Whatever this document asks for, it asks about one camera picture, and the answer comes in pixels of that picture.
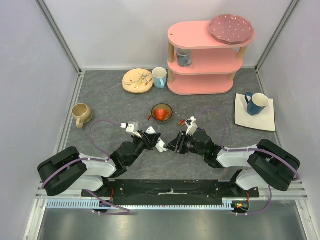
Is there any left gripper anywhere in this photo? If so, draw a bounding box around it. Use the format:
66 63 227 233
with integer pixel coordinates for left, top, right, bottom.
127 130 162 166

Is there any white remote control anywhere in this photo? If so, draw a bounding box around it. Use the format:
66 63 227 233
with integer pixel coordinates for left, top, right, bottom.
146 126 167 153

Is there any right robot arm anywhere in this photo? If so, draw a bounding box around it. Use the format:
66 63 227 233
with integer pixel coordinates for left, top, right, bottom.
164 130 301 197

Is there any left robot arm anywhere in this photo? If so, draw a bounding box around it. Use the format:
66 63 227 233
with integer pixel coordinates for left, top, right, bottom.
37 127 165 197

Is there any orange cup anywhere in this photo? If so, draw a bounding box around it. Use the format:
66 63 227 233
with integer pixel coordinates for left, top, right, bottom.
154 108 172 121

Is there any yellow floral plate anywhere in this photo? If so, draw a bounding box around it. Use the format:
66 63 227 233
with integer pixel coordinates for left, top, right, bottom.
122 68 154 94

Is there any light blue mug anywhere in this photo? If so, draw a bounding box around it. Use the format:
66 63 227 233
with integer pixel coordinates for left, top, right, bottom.
152 67 167 89

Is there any beige mug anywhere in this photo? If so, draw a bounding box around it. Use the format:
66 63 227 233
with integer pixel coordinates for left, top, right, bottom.
71 103 93 129

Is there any pink three-tier shelf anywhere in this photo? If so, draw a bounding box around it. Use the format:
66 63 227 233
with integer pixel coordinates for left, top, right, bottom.
167 20 256 95

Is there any grey mug on shelf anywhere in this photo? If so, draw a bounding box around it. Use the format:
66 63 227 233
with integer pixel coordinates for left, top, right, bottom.
176 48 192 67

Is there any dark blue mug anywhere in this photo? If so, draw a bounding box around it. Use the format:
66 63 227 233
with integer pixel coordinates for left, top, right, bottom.
244 92 269 116

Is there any white square plate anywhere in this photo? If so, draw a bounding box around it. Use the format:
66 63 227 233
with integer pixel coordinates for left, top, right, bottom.
234 93 276 132

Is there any pink dotted plate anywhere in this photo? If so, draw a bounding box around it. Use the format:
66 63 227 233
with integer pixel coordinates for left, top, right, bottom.
208 14 255 45

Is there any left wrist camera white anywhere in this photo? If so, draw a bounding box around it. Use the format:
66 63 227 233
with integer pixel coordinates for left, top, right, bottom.
120 121 141 138

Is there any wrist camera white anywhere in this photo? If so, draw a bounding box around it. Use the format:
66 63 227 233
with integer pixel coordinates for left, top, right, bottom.
120 121 141 138
185 116 198 136

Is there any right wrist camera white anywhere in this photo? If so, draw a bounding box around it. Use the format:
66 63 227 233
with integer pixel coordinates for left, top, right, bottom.
185 116 198 136

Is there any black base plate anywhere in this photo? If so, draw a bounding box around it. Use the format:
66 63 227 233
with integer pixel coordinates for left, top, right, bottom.
94 179 260 205

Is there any white cable duct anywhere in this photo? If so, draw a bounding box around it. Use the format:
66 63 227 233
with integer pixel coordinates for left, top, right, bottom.
46 198 245 211

